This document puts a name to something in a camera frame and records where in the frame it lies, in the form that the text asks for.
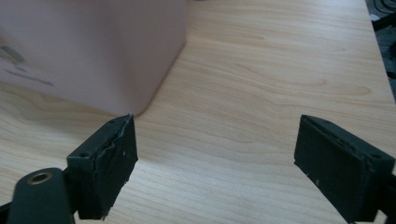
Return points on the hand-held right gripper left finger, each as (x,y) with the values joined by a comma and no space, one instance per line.
(106,161)

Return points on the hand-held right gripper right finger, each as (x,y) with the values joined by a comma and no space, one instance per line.
(336,165)

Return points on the pink storage box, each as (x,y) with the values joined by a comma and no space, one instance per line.
(93,46)

